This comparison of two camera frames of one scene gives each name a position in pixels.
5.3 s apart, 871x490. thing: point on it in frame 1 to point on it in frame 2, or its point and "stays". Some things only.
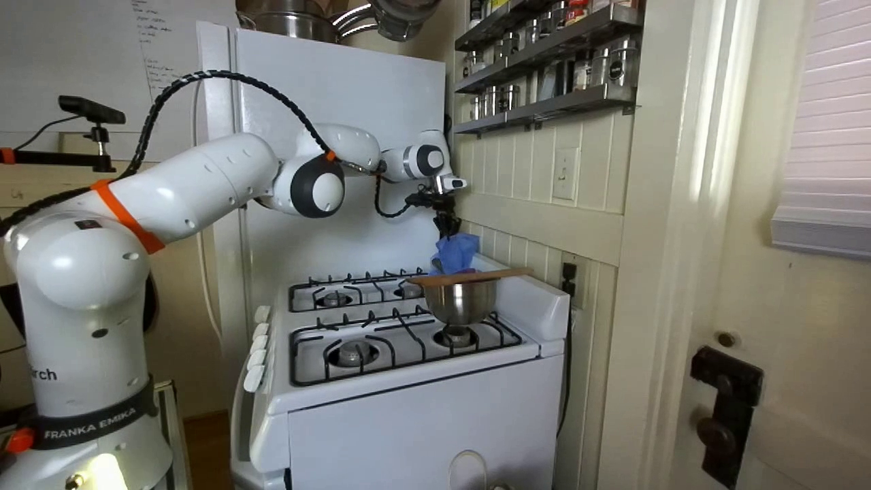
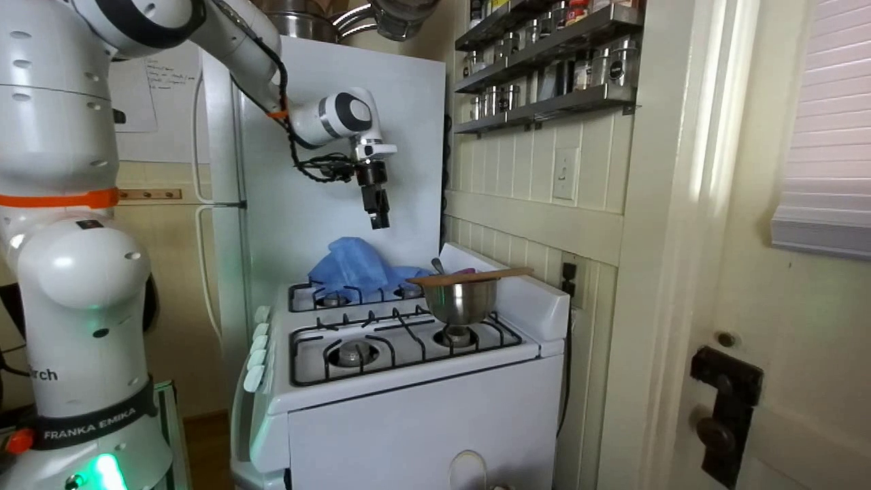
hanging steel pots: (338, 20) stays
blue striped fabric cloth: (455, 252) to (358, 271)
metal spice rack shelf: (545, 59) stays
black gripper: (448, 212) to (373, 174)
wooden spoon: (466, 275) stays
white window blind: (824, 199) stays
